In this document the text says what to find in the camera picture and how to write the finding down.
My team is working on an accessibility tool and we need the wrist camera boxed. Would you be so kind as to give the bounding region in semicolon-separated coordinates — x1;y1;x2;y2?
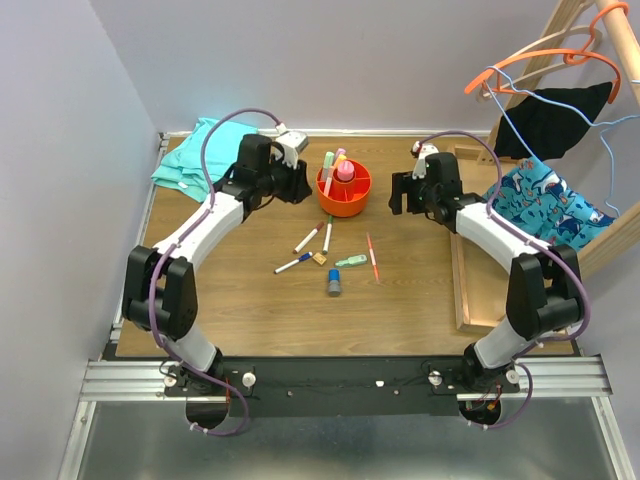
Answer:
275;124;309;170
411;141;439;179

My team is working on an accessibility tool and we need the black cloth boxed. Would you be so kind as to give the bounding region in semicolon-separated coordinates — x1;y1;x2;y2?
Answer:
494;82;612;161

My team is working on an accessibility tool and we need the teal folded cloth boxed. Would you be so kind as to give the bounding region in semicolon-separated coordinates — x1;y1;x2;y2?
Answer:
151;118;257;203

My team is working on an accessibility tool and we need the pink yellow highlighter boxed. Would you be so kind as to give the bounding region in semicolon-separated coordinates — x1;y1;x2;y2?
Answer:
335;155;351;174

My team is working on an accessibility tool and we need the pink cap white marker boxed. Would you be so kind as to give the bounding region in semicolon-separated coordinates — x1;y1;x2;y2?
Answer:
323;167;334;197

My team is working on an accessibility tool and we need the small tan eraser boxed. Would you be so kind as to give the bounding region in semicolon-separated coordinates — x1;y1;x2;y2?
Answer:
312;253;327;265

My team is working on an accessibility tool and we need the shark pattern blue cloth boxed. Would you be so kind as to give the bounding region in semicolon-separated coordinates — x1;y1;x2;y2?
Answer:
484;157;614;251

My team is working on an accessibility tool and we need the orange thin pen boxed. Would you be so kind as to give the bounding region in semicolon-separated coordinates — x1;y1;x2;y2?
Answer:
366;232;381;285

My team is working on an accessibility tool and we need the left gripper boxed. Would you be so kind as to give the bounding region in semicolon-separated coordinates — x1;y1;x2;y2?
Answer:
258;150;313;205

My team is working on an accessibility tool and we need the pink glue bottle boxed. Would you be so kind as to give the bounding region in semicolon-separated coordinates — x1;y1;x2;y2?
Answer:
335;160;355;182

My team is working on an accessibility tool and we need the blue wire hanger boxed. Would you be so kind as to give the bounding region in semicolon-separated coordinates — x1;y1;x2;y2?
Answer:
487;66;639;216

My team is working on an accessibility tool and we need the blue cap whiteboard marker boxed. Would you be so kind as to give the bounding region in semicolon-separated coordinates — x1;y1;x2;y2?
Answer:
274;252;313;274

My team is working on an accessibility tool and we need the green correction tape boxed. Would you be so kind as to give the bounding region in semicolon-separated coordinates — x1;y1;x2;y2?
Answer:
335;254;368;268

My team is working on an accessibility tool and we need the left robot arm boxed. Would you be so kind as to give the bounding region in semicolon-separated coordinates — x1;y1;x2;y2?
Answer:
121;131;312;395

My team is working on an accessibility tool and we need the brown cap white marker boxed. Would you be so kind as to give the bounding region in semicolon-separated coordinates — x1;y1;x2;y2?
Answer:
293;221;325;254

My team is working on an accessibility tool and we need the wooden rack frame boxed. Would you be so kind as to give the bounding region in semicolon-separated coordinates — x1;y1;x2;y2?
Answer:
476;0;640;281

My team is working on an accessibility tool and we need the green highlighter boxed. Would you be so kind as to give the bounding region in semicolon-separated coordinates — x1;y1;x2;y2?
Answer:
320;152;335;182

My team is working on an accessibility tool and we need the wooden tray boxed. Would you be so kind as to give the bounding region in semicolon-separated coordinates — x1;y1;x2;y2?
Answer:
449;144;508;334

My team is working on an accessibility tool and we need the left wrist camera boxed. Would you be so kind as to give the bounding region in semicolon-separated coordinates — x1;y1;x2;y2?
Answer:
275;124;309;170

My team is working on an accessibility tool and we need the orange hanger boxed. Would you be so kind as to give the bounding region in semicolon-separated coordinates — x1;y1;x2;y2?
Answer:
497;1;639;100

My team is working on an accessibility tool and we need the orange round organizer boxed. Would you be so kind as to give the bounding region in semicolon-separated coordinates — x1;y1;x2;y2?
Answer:
315;160;372;218

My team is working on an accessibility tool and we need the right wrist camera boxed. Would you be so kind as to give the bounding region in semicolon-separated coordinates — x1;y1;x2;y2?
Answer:
411;141;439;179

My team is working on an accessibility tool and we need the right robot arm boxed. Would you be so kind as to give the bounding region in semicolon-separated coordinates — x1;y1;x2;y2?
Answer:
388;152;587;392

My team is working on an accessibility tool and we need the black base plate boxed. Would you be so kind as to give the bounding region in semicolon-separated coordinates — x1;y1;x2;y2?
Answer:
164;356;520;418

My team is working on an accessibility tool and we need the green cap white marker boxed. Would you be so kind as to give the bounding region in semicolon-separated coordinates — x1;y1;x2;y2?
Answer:
321;215;334;255

